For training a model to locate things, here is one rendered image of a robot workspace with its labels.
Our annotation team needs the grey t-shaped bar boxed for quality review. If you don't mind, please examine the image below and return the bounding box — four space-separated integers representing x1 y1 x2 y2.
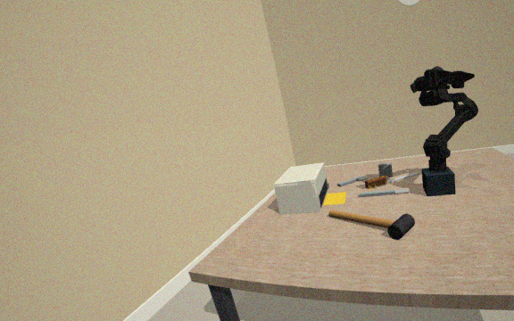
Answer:
337 176 368 186

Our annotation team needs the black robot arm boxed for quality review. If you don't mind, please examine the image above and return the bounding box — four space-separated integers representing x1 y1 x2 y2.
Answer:
410 77 478 173

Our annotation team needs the mallet with wooden handle and black head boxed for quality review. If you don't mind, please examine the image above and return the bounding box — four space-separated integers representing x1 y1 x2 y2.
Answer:
329 210 415 240

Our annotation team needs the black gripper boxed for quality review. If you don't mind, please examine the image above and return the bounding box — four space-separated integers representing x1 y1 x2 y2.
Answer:
424 69 475 90

